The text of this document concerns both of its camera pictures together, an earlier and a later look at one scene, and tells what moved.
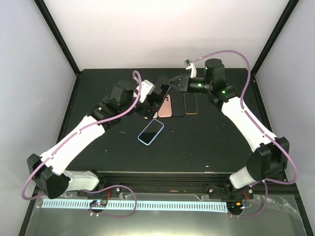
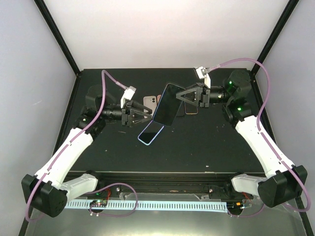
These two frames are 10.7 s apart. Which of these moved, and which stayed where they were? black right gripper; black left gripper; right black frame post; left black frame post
Moved: black left gripper; black right gripper
Stayed: right black frame post; left black frame post
